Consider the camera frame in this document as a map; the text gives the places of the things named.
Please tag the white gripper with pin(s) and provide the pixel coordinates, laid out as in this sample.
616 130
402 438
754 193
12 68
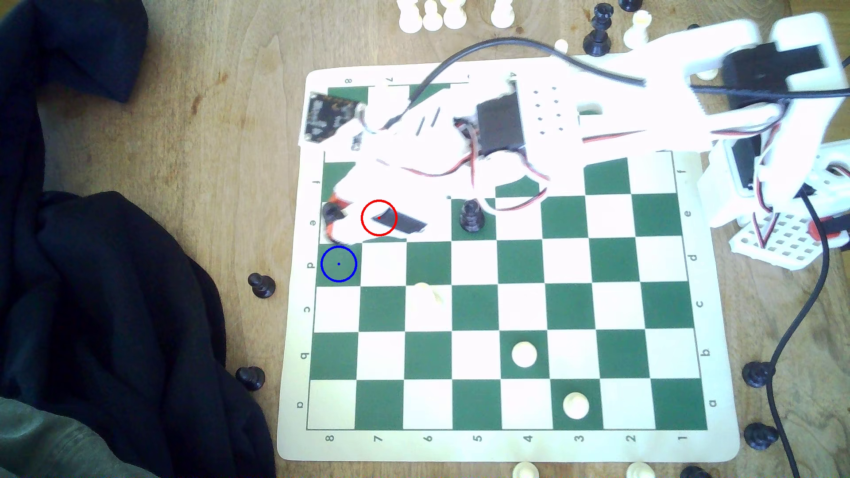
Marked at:
400 222

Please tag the black rook chess piece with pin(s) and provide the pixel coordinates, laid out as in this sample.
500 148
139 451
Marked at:
333 212

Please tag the tall black chess piece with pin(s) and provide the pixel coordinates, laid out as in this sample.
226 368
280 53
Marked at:
597 36

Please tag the camera circuit board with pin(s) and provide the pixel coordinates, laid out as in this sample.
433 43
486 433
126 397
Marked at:
329 116

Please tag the black bishop chess piece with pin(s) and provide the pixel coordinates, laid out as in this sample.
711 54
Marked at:
471 218

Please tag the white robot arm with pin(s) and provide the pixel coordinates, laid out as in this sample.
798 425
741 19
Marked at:
664 73

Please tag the green white chess mat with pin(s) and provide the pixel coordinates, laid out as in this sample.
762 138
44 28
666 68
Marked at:
597 312

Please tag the white perforated base plate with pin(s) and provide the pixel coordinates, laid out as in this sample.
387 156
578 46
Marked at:
790 239

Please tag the red clamp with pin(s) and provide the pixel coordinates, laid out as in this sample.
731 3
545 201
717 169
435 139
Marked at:
814 232

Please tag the black jacket cloth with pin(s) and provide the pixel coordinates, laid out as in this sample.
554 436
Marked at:
99 299

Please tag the white pawn chess piece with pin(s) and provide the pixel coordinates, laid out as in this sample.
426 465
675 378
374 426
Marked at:
524 354
576 405

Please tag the black pawn chess piece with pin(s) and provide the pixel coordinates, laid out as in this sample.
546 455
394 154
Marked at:
758 374
250 377
761 436
261 285

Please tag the grey green cloth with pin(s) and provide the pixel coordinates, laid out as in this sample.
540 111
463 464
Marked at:
53 445

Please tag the tall white chess piece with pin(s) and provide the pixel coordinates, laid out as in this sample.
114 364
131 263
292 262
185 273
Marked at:
425 295

